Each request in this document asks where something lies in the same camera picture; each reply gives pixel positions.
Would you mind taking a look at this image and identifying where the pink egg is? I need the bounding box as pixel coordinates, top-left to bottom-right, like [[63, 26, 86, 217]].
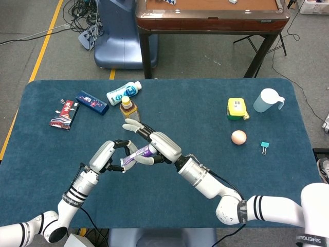
[[231, 130, 247, 145]]

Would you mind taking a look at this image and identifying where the purple toothpaste tube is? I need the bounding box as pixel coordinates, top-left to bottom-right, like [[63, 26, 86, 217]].
[[120, 144, 157, 172]]

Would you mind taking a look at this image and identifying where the light blue plastic cup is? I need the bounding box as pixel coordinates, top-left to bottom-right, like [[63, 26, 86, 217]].
[[253, 88, 286, 113]]

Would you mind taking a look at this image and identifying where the red and black box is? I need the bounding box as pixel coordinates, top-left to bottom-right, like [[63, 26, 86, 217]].
[[49, 98, 80, 131]]

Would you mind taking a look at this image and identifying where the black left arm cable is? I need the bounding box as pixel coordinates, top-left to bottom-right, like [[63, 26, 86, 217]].
[[77, 162, 108, 247]]

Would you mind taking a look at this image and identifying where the blue table cloth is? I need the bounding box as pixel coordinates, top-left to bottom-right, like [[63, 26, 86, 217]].
[[0, 78, 321, 230]]

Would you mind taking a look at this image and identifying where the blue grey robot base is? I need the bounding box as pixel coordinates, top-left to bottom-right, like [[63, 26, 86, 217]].
[[94, 0, 159, 69]]

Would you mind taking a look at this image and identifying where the white bottle blue print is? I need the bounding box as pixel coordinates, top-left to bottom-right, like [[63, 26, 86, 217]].
[[106, 81, 142, 106]]

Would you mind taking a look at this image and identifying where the black floor cable bundle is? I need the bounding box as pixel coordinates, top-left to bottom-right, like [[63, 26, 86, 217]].
[[68, 0, 103, 34]]

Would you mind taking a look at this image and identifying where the brown mahjong table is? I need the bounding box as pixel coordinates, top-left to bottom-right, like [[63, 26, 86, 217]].
[[135, 0, 291, 79]]

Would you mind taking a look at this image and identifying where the grey power strip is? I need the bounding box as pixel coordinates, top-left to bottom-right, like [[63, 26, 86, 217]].
[[78, 24, 100, 51]]

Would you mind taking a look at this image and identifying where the yellow capped tea bottle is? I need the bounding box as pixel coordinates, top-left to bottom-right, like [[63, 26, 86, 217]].
[[119, 96, 141, 123]]

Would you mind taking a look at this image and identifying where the green container yellow lid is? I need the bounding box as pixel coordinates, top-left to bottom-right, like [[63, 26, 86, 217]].
[[226, 97, 249, 121]]

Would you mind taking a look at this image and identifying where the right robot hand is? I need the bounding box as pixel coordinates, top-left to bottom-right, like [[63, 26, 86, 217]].
[[122, 118, 182, 165]]

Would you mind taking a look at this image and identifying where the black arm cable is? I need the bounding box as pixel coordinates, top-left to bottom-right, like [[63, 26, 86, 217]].
[[205, 167, 248, 234], [77, 162, 108, 247]]

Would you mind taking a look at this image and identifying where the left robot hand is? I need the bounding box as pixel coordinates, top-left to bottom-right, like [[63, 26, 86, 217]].
[[88, 138, 139, 173]]

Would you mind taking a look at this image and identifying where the grey sneaker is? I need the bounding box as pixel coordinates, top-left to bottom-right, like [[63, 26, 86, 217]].
[[317, 157, 329, 184]]

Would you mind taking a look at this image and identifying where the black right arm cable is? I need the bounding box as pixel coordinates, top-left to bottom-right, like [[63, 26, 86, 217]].
[[205, 167, 248, 234]]

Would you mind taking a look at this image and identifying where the dark blue carton box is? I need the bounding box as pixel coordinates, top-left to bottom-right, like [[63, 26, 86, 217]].
[[75, 90, 108, 116]]

